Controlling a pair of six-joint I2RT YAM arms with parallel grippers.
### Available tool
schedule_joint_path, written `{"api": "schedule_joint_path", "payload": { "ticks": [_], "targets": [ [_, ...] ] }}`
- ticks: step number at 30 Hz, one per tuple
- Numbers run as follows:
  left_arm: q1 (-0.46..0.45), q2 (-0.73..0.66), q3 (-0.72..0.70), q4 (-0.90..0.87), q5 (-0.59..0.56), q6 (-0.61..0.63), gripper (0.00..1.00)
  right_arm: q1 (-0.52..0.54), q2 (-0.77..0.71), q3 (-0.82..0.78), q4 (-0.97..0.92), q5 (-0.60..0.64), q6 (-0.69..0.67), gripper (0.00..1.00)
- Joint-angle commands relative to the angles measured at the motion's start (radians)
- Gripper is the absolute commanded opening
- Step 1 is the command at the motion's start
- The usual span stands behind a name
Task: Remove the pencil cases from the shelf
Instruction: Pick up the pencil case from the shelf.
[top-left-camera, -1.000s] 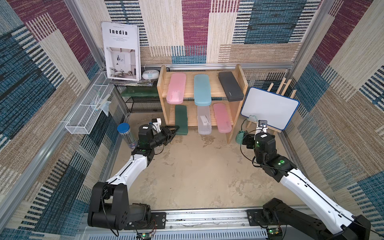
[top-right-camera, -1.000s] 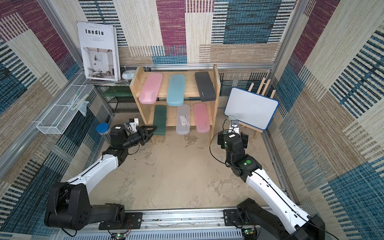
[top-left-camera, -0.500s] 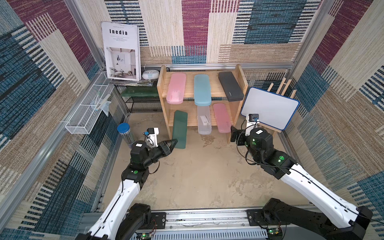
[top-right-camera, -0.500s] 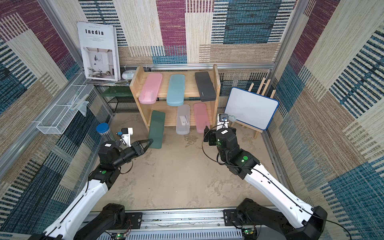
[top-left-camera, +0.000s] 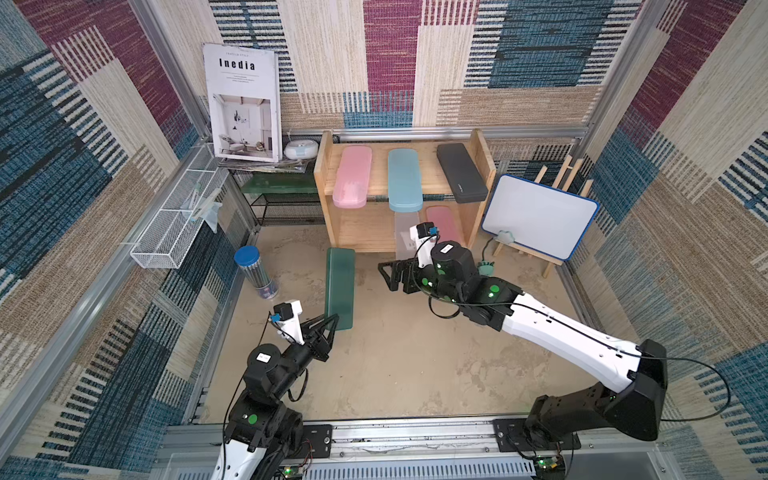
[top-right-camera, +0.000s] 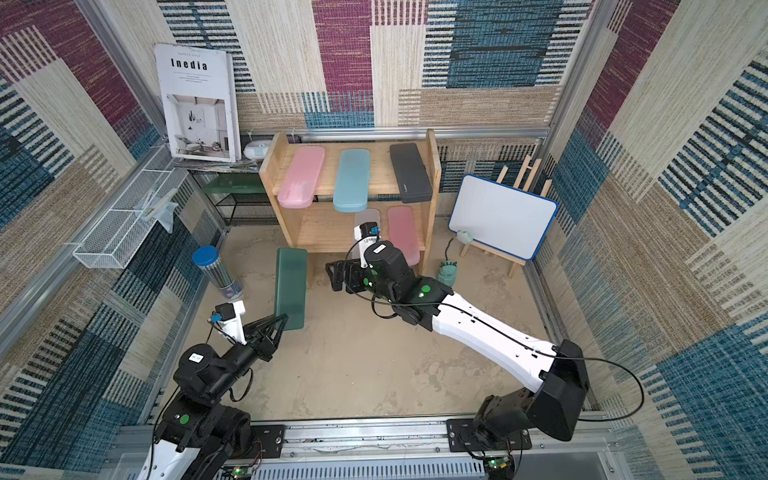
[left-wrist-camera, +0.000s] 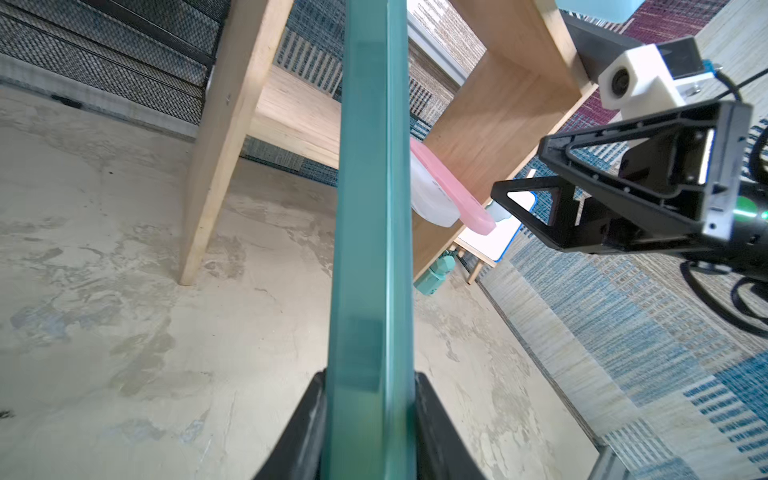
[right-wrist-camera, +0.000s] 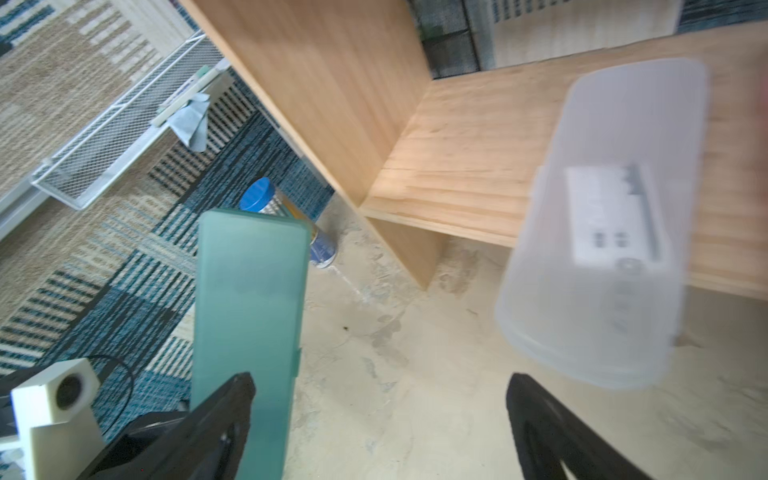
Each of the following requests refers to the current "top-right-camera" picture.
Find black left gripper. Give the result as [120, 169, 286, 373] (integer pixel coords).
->
[204, 312, 285, 403]

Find translucent white pencil case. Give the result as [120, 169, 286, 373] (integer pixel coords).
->
[353, 209, 380, 236]

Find Inedia magazine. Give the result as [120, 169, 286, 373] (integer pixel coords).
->
[154, 44, 242, 163]

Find white wire basket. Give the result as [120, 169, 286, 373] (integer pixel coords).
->
[73, 169, 187, 269]

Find whiteboard with blue frame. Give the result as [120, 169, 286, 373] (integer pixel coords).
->
[448, 175, 559, 262]

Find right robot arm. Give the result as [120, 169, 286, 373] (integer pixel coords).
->
[325, 241, 589, 450]

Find black wire mesh rack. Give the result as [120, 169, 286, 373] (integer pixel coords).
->
[191, 170, 278, 227]

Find white round device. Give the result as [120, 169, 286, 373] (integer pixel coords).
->
[243, 140, 271, 161]

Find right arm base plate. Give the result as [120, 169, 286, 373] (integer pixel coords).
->
[445, 418, 532, 454]

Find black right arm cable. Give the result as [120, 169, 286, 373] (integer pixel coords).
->
[341, 239, 646, 423]

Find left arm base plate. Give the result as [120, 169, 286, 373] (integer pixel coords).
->
[245, 424, 286, 460]

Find pink pencil case shelf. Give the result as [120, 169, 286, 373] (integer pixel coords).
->
[278, 146, 325, 209]
[387, 206, 421, 266]

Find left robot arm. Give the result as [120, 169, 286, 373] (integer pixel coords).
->
[138, 314, 288, 479]

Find wooden two-tier shelf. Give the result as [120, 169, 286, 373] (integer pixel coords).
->
[259, 130, 441, 273]

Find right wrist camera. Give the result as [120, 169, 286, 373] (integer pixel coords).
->
[354, 221, 380, 268]

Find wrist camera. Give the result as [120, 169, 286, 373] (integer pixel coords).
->
[210, 300, 246, 345]
[354, 221, 380, 268]

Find wooden easel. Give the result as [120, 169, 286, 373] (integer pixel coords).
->
[461, 156, 552, 276]

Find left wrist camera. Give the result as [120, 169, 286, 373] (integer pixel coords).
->
[210, 300, 246, 345]

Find clear pencil tube blue cap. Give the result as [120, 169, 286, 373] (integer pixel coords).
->
[192, 245, 243, 301]

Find black pencil case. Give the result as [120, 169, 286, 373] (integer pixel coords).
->
[390, 143, 432, 204]

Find green tray on rack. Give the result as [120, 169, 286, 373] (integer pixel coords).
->
[202, 173, 266, 195]

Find dark green pencil case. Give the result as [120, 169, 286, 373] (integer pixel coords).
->
[275, 248, 308, 331]

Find light blue pencil case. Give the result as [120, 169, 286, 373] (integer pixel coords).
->
[333, 149, 371, 213]

